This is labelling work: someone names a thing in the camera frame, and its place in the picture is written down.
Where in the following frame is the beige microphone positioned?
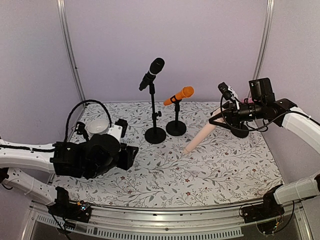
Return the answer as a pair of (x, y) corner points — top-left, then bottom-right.
(183, 122), (217, 154)

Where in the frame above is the pink microphone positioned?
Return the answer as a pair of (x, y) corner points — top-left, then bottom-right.
(243, 98), (254, 104)

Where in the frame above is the short black mic stand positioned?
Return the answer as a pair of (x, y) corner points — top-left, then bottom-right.
(230, 125), (249, 138)

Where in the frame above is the tall black mic stand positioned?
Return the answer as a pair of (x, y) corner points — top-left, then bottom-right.
(144, 73), (166, 144)

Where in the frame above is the orange microphone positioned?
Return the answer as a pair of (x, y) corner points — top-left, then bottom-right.
(163, 86), (195, 106)

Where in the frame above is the black microphone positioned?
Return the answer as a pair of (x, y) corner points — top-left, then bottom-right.
(138, 57), (165, 91)

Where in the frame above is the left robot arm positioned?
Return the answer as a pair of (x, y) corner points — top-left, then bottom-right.
(0, 134), (139, 206)

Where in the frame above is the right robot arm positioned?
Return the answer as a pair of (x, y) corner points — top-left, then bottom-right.
(208, 78), (320, 205)

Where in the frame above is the white ceramic bowl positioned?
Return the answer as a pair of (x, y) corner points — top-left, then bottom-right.
(85, 118), (110, 135)

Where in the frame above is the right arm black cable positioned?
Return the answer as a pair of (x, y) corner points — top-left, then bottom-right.
(219, 92), (313, 132)

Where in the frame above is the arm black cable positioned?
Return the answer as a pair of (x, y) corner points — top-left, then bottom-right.
(64, 99), (112, 143)
(219, 92), (313, 132)

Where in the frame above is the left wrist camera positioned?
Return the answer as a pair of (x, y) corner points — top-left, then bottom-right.
(107, 118), (128, 142)

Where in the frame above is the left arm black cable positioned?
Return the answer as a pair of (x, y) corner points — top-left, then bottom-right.
(64, 99), (112, 143)

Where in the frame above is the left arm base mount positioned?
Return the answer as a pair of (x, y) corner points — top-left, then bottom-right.
(48, 186), (92, 223)

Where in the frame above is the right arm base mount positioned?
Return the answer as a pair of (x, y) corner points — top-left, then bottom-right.
(238, 184), (285, 223)

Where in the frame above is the aluminium front rail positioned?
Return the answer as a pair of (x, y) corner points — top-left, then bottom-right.
(21, 200), (316, 240)

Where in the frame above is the right aluminium frame post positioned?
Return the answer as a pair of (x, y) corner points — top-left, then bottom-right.
(252, 0), (275, 80)

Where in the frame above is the aluminium frame post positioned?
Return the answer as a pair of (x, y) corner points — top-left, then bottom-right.
(56, 0), (86, 101)
(252, 0), (275, 80)

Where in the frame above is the left aluminium frame post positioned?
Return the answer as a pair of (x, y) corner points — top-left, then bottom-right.
(56, 0), (86, 101)

